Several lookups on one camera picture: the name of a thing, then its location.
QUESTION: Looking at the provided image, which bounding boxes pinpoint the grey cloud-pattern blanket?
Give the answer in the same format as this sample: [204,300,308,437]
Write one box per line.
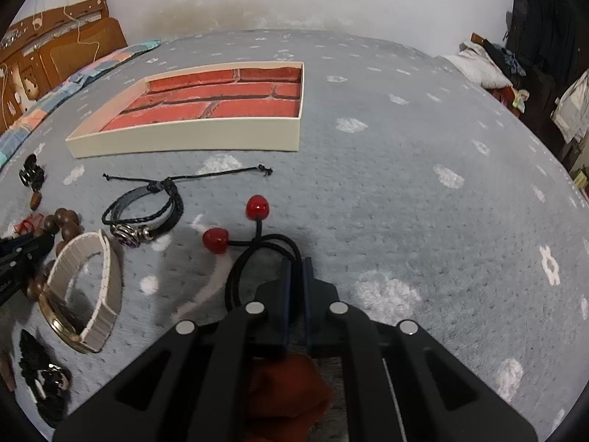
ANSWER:
[1,31,588,439]

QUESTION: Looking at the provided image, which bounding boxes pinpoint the red velvet scrunchie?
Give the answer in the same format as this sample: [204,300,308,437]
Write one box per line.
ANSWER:
[247,354,332,442]

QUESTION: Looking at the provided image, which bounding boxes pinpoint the black leather braided bracelet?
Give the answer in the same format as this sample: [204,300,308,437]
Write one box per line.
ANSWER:
[100,164,274,249]

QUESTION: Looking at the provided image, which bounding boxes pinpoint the black hair clip silver buckle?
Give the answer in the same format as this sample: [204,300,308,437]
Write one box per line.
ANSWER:
[19,329,71,428]

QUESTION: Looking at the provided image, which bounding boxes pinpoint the small black hair claw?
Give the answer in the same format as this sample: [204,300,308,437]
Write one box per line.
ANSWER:
[19,154,45,192]

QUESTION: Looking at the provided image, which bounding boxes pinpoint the dark hanging clothes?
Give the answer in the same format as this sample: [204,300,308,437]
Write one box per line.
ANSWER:
[507,0,578,84]

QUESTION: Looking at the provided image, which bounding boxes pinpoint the black hair tie red beads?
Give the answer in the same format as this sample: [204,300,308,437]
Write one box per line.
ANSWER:
[202,194,303,312]

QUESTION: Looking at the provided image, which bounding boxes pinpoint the brown wooden headboard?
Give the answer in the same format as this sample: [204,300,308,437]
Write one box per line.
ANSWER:
[1,0,127,131]

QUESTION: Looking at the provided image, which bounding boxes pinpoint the cream tray brick-pattern lining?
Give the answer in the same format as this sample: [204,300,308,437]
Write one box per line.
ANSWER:
[66,61,304,159]

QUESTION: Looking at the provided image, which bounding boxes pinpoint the brown wooden bead bracelet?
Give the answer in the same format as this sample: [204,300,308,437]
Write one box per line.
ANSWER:
[25,189,86,302]

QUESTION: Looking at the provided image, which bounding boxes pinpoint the white pillow with clothes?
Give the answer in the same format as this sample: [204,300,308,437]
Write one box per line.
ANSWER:
[443,41,512,90]

